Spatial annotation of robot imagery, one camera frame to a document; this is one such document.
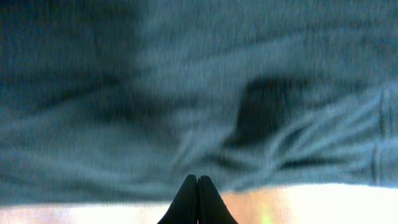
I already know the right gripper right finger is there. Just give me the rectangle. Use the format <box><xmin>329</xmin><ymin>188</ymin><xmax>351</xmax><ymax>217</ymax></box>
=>
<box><xmin>197</xmin><ymin>175</ymin><xmax>238</xmax><ymax>224</ymax></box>

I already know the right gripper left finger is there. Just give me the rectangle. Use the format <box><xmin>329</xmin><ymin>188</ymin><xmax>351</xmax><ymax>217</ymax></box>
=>
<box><xmin>158</xmin><ymin>174</ymin><xmax>198</xmax><ymax>224</ymax></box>

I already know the dark green t-shirt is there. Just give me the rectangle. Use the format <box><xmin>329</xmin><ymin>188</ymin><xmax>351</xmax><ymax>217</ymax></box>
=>
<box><xmin>1</xmin><ymin>0</ymin><xmax>397</xmax><ymax>207</ymax></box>

